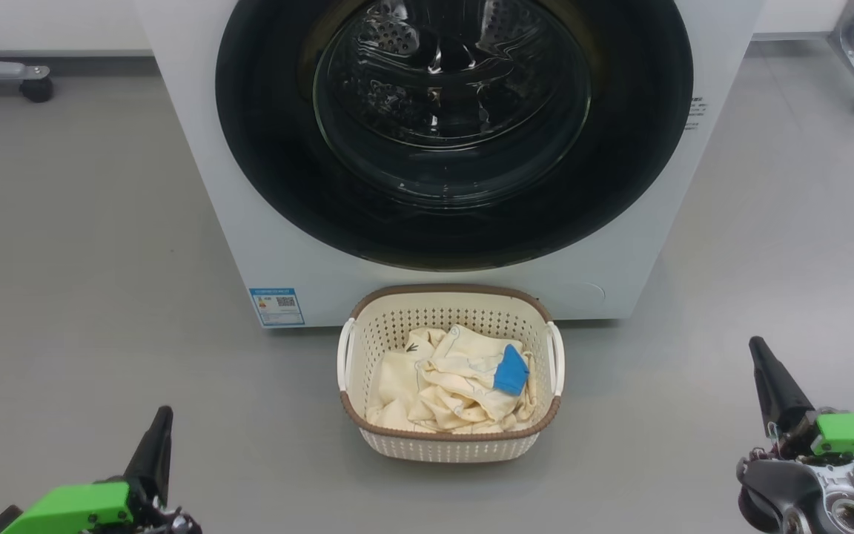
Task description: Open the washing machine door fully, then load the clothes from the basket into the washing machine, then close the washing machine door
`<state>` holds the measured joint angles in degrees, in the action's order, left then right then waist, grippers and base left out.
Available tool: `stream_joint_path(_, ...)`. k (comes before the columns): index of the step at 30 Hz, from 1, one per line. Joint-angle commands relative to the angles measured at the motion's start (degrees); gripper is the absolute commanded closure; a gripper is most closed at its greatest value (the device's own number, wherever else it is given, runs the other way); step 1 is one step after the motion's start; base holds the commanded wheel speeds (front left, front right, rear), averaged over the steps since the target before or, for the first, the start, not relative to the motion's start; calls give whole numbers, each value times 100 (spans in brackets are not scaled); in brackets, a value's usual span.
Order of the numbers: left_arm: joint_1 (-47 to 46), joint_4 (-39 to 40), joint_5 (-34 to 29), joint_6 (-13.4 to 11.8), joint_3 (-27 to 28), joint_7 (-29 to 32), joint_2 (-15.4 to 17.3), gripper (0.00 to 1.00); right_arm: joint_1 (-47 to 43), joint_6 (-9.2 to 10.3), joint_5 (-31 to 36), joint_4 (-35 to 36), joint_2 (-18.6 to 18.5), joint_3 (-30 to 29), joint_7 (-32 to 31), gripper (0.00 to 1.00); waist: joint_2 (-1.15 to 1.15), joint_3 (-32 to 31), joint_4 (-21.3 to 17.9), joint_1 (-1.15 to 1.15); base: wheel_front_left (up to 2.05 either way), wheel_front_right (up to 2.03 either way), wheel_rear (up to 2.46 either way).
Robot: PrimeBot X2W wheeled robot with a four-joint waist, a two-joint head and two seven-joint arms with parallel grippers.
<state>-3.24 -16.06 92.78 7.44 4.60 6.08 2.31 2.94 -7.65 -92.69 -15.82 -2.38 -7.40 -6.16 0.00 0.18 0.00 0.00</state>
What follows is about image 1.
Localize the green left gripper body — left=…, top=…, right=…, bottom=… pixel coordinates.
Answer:
left=1, top=481, right=202, bottom=534

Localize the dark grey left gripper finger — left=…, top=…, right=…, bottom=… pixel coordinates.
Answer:
left=125, top=406, right=174, bottom=512

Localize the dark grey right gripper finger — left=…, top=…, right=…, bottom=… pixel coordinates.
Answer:
left=749, top=336, right=817, bottom=440

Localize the cream garment with blue cuff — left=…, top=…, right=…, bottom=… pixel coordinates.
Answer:
left=416, top=324, right=537, bottom=431

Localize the washing machine door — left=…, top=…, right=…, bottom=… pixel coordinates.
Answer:
left=216, top=0, right=695, bottom=272

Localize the white front-load washing machine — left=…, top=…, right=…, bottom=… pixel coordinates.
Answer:
left=134, top=0, right=765, bottom=329

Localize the blue energy label sticker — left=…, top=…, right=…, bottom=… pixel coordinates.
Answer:
left=249, top=287, right=305, bottom=328

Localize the cream perforated brown-rimmed laundry basket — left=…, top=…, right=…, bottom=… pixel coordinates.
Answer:
left=337, top=284, right=566, bottom=464

